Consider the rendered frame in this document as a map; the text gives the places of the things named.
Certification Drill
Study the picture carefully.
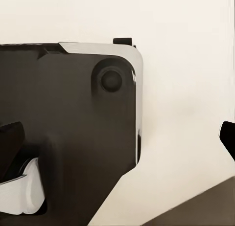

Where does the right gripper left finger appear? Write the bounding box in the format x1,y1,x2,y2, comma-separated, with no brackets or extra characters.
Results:
0,121,25,180

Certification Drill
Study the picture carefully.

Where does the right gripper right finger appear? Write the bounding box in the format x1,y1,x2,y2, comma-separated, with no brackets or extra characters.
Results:
219,121,235,161

